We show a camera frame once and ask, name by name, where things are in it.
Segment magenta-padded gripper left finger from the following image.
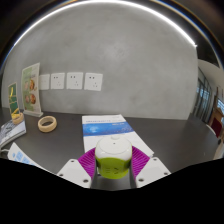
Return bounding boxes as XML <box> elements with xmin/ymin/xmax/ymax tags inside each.
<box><xmin>56</xmin><ymin>147</ymin><xmax>98</xmax><ymax>189</ymax></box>

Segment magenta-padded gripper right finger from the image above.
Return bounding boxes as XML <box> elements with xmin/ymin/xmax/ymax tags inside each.
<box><xmin>130</xmin><ymin>145</ymin><xmax>172</xmax><ymax>189</ymax></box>

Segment green and white charger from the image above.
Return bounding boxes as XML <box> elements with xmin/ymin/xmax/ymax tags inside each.
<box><xmin>94</xmin><ymin>134</ymin><xmax>134</xmax><ymax>180</ymax></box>

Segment blue and white booklet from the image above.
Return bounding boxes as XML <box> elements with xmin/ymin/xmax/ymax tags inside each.
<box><xmin>81</xmin><ymin>114</ymin><xmax>136</xmax><ymax>138</ymax></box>

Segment white power strip, blue sockets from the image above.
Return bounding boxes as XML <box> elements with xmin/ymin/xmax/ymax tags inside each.
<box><xmin>6</xmin><ymin>142</ymin><xmax>44</xmax><ymax>169</ymax></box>

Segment grey printed magazine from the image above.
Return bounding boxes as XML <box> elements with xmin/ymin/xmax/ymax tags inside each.
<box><xmin>0</xmin><ymin>119</ymin><xmax>27</xmax><ymax>148</ymax></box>

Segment black-framed glass partition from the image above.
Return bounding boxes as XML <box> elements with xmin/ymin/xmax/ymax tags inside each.
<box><xmin>193</xmin><ymin>66</ymin><xmax>224</xmax><ymax>126</ymax></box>

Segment green menu sign stand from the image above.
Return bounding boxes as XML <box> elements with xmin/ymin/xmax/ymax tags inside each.
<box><xmin>20</xmin><ymin>62</ymin><xmax>44</xmax><ymax>118</ymax></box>

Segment curved white light strip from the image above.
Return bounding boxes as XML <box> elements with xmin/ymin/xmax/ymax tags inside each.
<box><xmin>0</xmin><ymin>0</ymin><xmax>198</xmax><ymax>68</ymax></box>

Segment wooden ring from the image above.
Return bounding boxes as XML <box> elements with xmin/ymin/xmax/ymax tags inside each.
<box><xmin>37</xmin><ymin>115</ymin><xmax>58</xmax><ymax>133</ymax></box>

